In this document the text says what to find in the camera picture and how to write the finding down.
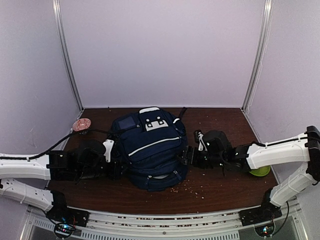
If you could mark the right aluminium corner post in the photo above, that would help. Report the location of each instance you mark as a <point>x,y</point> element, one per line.
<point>261,47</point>

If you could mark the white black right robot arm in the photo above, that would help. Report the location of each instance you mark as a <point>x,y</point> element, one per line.
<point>215,150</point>

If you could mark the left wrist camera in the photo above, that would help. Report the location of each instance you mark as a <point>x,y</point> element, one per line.
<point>108,145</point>

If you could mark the aluminium front rail frame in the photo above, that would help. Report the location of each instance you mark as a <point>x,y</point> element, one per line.
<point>219,225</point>

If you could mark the left aluminium corner post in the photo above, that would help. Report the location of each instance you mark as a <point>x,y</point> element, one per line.
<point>65,53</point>

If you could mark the navy blue student backpack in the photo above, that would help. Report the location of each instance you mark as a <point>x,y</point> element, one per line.
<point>149,143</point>

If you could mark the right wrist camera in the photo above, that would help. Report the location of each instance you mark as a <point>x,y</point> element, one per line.
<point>198,137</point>

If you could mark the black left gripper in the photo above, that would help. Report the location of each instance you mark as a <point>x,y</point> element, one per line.
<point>112,175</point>

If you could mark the red white patterned bowl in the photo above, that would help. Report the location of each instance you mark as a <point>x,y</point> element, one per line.
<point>81,125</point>

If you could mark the aluminium corner post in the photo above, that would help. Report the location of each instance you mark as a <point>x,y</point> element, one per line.
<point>65,53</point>
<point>261,47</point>

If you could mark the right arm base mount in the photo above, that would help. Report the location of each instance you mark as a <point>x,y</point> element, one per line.
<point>263,218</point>

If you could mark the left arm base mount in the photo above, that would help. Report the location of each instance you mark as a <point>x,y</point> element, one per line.
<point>64,218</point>

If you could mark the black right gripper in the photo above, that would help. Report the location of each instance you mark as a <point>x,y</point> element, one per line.
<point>193,159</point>

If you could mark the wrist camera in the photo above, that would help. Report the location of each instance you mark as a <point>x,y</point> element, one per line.
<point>198,137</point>
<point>108,145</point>

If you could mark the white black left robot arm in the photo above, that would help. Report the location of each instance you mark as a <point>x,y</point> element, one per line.
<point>92,159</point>

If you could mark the lime green plate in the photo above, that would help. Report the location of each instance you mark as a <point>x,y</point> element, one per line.
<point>261,171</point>

